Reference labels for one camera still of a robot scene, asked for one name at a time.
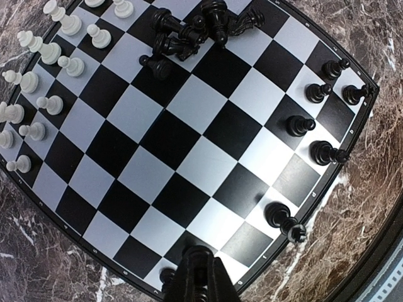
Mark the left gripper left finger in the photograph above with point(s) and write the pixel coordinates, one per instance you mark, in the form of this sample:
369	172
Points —
183	286

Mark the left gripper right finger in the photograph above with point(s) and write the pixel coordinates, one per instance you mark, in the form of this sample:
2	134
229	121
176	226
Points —
219	286

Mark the black back-row piece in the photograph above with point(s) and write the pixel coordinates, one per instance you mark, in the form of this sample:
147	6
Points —
278	216

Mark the black white chessboard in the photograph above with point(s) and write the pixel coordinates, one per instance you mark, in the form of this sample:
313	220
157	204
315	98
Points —
135	170

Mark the black corner piece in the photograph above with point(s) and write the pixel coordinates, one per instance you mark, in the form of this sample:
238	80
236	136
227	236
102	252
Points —
352	94

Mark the black piece pile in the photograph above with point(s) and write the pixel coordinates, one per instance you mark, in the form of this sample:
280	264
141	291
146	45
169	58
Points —
184	40

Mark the white king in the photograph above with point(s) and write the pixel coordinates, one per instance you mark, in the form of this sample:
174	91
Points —
50	53

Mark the white perforated cable tray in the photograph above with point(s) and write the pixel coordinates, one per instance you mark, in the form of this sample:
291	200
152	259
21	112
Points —
387	280

